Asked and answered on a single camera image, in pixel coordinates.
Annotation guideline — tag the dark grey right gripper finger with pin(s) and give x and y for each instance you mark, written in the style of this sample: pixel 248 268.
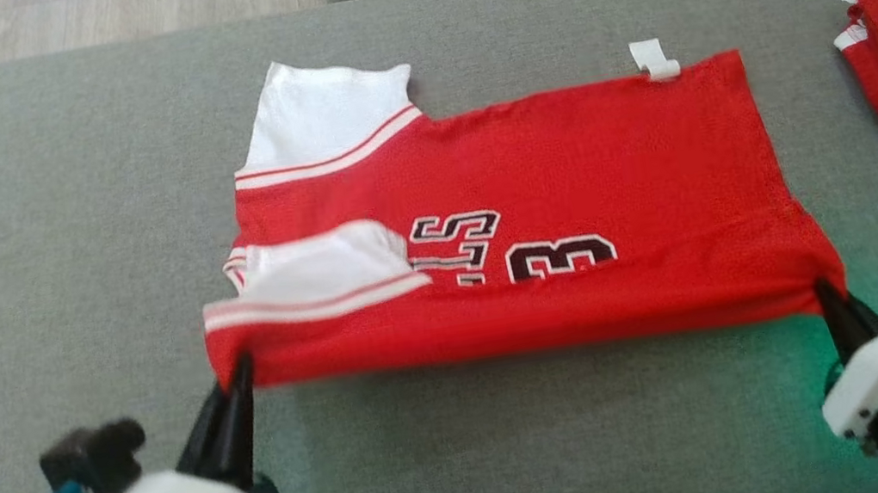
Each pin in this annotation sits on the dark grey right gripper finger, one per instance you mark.
pixel 841 330
pixel 864 324

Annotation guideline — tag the red white sports jersey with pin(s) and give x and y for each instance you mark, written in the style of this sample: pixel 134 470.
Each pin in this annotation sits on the red white sports jersey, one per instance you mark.
pixel 568 175

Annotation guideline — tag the grey fabric sofa seat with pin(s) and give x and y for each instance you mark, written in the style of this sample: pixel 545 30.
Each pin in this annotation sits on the grey fabric sofa seat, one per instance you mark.
pixel 57 251

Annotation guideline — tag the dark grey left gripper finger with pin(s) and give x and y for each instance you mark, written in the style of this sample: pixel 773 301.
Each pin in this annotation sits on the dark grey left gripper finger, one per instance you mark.
pixel 245 432
pixel 211 441

